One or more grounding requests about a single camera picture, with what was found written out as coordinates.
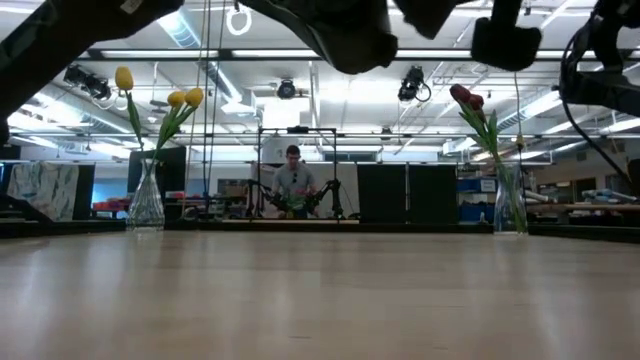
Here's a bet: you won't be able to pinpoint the pale blue machine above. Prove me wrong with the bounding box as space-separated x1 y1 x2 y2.
582 188 639 204

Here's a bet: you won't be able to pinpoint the elongated black ceiling device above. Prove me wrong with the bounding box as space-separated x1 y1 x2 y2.
62 63 112 101

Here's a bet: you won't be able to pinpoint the cardboard box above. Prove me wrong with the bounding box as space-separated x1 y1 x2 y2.
217 178 249 199

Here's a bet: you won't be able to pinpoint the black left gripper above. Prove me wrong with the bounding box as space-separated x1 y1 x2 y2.
392 0 474 40

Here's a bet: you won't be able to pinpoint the black camera with looped cable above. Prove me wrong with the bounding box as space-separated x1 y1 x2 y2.
397 64 432 104

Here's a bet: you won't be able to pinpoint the black overhead light bar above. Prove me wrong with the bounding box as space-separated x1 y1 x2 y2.
74 47 640 63

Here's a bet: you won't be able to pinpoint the distant black station frame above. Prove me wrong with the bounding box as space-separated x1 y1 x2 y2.
256 126 340 221

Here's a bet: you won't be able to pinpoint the flared clear glass vase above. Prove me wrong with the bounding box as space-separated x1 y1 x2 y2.
126 158 166 232

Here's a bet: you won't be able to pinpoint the red storage bins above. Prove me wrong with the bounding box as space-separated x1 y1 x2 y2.
92 199 129 212

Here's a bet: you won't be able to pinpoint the thin black ceiling rail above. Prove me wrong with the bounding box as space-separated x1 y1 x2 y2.
0 130 640 141

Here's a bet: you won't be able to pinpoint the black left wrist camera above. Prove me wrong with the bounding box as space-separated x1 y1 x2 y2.
471 0 543 72

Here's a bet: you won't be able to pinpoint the white blue patterned panel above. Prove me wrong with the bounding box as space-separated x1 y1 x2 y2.
5 162 81 222

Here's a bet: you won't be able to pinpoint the wooden workbench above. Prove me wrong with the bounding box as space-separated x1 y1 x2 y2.
524 202 640 215

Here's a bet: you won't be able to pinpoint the black aluminium table frame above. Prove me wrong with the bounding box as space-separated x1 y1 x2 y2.
0 218 640 245

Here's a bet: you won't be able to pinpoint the distant green flowers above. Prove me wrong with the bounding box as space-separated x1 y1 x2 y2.
279 194 309 214

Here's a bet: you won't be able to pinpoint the white hanging ring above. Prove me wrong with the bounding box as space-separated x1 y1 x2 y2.
225 4 253 37

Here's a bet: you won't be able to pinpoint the thin hanging cable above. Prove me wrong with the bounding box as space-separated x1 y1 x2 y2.
202 0 211 211

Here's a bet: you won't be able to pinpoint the slim clear glass vase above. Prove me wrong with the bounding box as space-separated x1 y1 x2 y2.
493 160 529 236

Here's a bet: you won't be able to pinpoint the person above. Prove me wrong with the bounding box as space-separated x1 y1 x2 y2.
271 144 320 220

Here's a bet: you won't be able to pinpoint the blue storage bins shelf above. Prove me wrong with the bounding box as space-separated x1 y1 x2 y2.
457 177 497 224

